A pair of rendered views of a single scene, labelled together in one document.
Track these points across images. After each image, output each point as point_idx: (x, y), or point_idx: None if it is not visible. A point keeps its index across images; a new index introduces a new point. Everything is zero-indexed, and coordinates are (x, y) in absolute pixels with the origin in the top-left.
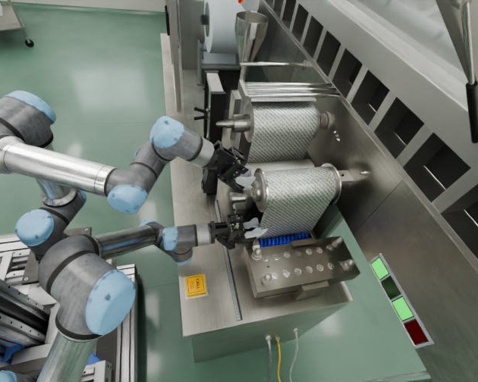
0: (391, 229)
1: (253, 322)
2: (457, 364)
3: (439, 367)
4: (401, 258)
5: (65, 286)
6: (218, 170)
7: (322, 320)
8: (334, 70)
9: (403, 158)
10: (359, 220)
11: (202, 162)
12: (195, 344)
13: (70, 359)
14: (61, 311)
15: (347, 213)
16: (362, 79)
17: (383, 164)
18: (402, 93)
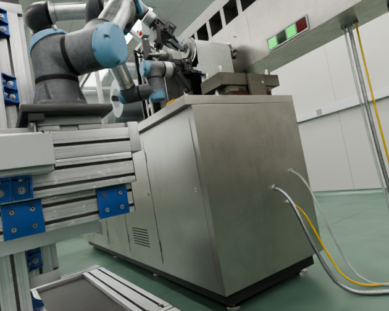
0: (259, 27)
1: (232, 97)
2: (315, 1)
3: (317, 14)
4: (271, 24)
5: None
6: (161, 29)
7: (303, 155)
8: None
9: (239, 10)
10: (250, 52)
11: (152, 15)
12: (200, 142)
13: (120, 2)
14: None
15: (246, 62)
16: (209, 24)
17: (237, 22)
18: (223, 3)
